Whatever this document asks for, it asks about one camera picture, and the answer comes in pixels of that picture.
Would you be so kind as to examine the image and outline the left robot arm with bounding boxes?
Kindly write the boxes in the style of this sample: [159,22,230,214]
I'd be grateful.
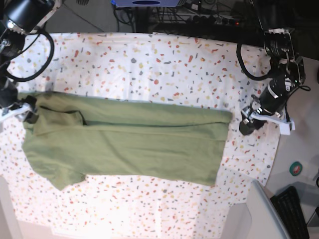
[236,0,310,135]

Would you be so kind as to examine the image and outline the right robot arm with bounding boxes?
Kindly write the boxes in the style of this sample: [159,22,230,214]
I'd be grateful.
[0,0,63,124]

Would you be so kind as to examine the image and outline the white plastic bin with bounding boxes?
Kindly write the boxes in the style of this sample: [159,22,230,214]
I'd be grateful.
[221,180,290,239]

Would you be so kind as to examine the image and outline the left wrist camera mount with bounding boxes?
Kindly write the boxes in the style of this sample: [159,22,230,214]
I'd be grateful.
[241,107,296,135]

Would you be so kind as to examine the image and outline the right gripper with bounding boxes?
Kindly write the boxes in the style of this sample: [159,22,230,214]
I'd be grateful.
[0,84,39,123]

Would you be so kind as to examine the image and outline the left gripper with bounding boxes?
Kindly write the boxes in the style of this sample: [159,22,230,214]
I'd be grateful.
[239,84,290,135]

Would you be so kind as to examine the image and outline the black keyboard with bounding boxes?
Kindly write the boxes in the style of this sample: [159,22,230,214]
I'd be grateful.
[270,186,310,239]

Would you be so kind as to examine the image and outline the green t-shirt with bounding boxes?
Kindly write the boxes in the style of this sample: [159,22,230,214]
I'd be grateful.
[20,92,232,190]

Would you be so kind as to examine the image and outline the terrazzo patterned tablecloth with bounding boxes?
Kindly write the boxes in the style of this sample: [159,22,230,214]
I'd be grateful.
[0,33,280,239]

